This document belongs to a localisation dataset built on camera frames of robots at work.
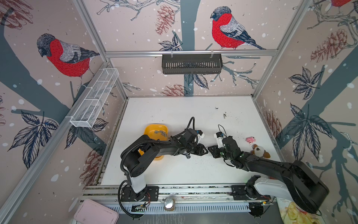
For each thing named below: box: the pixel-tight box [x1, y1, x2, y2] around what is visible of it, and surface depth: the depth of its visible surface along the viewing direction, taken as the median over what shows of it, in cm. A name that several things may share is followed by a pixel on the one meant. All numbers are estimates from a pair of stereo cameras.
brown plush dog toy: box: [250, 143, 271, 159], surface depth 89 cm
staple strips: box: [153, 130, 167, 138], surface depth 100 cm
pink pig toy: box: [245, 136, 257, 145], surface depth 94 cm
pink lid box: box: [73, 198, 120, 224], surface depth 68 cm
